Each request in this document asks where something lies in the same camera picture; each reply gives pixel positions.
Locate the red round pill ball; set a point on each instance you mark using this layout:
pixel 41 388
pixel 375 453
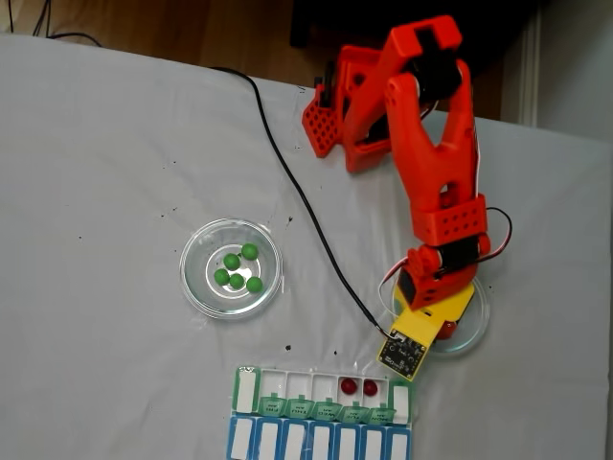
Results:
pixel 449 329
pixel 370 387
pixel 348 385

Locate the weekly pill organizer box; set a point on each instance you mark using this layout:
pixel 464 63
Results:
pixel 316 431

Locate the clear glass bowl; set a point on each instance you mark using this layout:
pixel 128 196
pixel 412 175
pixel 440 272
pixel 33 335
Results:
pixel 230 306
pixel 471 330

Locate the green round pill ball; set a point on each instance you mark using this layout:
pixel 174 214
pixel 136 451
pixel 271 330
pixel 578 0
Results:
pixel 249 251
pixel 236 281
pixel 254 284
pixel 221 276
pixel 232 261

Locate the black furniture piece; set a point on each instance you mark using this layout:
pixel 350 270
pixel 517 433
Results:
pixel 503 14

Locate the white table cloth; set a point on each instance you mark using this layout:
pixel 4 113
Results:
pixel 96 144

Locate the black camera circuit board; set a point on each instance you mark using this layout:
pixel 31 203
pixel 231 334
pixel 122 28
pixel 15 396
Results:
pixel 402 357

